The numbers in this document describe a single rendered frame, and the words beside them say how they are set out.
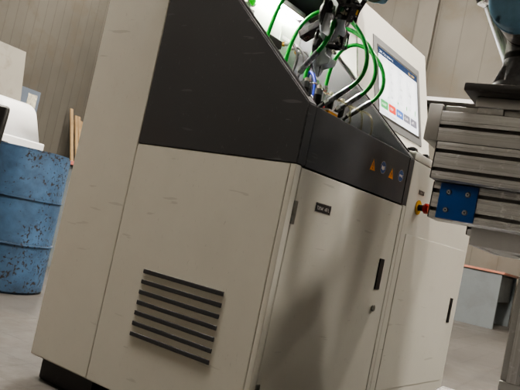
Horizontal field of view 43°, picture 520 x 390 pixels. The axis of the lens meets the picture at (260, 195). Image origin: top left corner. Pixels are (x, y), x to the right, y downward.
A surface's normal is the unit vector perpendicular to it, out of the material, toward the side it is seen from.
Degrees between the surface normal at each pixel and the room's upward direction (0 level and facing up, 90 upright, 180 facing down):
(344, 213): 90
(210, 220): 90
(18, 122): 71
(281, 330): 90
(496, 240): 90
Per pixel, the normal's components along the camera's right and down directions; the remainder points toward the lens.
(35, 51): 0.85, 0.15
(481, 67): -0.48, -0.15
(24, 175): 0.45, 0.04
